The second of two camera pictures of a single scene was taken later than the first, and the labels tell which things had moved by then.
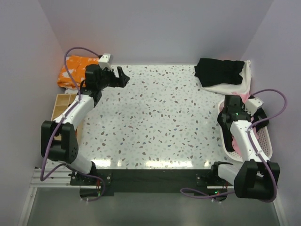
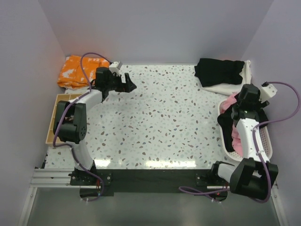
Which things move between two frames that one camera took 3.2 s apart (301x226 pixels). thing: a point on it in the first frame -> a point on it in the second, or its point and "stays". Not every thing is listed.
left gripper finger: (123, 78) -> (130, 85)
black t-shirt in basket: (226, 126) stays
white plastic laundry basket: (264, 136) stays
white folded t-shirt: (225, 88) stays
